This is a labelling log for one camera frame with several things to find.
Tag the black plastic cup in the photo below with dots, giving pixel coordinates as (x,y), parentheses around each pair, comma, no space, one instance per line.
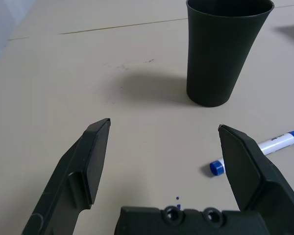
(210,61)

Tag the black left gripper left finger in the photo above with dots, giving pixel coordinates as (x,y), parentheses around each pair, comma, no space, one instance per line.
(71,176)

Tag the white marker with blue cap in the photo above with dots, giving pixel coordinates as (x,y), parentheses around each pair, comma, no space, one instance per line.
(274,144)

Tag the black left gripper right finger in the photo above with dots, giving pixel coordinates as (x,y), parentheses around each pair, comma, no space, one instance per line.
(257,176)

